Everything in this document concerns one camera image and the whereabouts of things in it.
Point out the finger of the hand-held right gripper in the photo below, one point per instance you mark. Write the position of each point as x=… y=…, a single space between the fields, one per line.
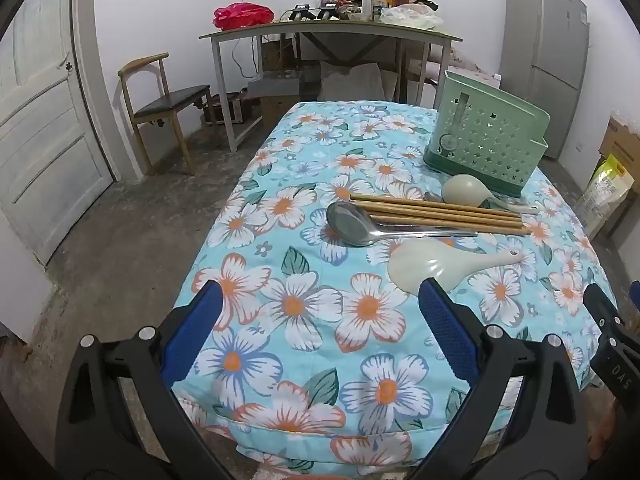
x=635 y=296
x=602 y=310

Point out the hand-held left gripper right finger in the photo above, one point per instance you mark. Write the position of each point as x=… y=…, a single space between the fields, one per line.
x=445 y=327

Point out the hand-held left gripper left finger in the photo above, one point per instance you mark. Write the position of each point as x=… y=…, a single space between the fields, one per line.
x=200 y=330

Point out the cream rice paddle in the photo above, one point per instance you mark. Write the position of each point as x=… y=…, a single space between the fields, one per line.
x=420 y=266

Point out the small metal spoon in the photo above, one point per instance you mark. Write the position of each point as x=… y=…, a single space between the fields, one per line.
x=433 y=196

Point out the cream plastic soup ladle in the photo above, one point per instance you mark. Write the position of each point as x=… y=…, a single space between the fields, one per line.
x=462 y=189

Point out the metal ladle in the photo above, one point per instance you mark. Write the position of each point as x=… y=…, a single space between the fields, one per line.
x=350 y=225

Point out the green star-holed utensil holder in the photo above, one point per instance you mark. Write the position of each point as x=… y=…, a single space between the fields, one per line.
x=490 y=140

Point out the person's right hand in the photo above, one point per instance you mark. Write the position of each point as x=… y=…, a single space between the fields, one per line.
x=602 y=430

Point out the yellow printed sack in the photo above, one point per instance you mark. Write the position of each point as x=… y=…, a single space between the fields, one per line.
x=602 y=195

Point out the floral blue tablecloth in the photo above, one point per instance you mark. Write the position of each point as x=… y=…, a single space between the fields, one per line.
x=310 y=310

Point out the wooden chair with dark seat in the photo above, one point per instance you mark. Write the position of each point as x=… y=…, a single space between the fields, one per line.
x=170 y=100

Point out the brown cardboard box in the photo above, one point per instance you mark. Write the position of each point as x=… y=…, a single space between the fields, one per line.
x=277 y=110

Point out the grey refrigerator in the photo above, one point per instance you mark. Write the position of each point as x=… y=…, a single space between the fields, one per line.
x=542 y=60

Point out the grey storage box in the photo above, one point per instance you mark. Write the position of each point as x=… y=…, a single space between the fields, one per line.
x=275 y=85

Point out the white panel door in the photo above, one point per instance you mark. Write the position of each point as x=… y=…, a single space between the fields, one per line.
x=45 y=125

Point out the grey cushion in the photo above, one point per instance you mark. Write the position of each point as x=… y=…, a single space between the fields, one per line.
x=355 y=82

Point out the pink bedding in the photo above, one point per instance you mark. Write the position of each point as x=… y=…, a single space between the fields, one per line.
x=462 y=57

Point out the white plastic bag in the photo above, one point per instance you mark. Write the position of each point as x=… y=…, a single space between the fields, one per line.
x=410 y=16

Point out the red bag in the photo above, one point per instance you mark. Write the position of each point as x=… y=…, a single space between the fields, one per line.
x=242 y=16

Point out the grey-legged desk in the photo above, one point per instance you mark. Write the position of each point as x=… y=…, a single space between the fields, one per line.
x=330 y=31

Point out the clear plastic bottle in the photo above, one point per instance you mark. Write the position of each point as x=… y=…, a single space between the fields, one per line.
x=380 y=0

